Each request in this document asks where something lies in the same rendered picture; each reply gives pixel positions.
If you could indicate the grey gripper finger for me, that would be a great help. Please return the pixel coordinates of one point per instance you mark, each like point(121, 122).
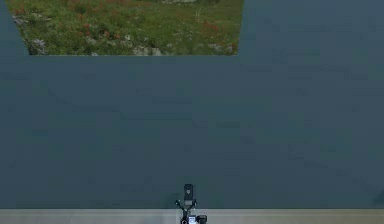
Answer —
point(191, 206)
point(180, 206)

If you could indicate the framed flower meadow picture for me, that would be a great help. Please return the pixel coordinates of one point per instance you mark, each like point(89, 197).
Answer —
point(133, 26)

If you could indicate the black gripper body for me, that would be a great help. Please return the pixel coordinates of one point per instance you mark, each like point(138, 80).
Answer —
point(184, 221)

